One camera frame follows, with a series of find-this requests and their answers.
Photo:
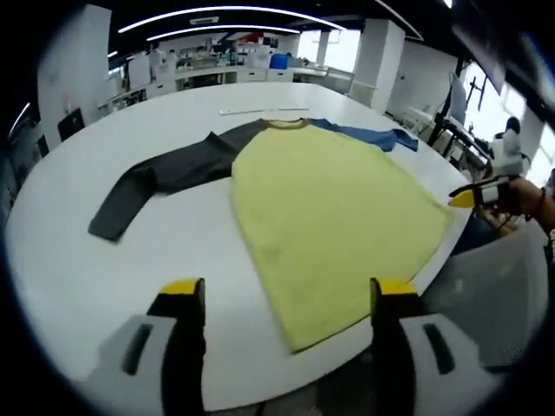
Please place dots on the blue container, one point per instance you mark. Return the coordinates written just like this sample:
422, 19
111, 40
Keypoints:
278, 61

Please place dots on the black frame desk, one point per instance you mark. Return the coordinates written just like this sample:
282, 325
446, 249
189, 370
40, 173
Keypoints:
459, 138

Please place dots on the red blue wall banner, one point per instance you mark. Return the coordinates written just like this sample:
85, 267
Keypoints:
243, 38

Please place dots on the white side counter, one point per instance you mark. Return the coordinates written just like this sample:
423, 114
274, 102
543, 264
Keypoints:
321, 78

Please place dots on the wide white pillar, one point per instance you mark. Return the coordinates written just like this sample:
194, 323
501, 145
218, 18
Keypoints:
73, 78

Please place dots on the white ceiling vent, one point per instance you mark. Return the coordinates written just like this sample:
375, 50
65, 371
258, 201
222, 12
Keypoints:
204, 20

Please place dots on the bright window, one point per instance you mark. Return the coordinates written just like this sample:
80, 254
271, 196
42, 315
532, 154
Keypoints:
329, 52

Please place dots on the white monitor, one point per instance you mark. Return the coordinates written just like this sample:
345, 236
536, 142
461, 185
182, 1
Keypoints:
458, 97

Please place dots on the white counter row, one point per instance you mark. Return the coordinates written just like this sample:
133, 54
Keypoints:
256, 76

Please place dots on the black chair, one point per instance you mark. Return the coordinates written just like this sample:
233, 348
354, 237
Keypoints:
70, 125

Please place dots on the white tape template strip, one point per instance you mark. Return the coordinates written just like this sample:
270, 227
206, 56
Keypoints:
264, 111

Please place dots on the person's right hand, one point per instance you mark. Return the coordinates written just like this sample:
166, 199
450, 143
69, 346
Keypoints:
522, 199

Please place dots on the white ceiling light strip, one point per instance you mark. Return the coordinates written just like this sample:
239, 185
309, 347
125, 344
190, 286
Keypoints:
225, 8
225, 27
19, 119

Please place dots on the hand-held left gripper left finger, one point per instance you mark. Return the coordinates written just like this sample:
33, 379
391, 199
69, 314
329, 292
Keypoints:
182, 346

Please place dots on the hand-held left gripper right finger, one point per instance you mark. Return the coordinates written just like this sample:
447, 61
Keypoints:
394, 346

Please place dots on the yellow blue grey garment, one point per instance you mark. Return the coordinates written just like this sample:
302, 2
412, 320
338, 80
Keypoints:
329, 208

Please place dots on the dark blue trousers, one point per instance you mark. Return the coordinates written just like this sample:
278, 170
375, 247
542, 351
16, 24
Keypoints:
472, 236

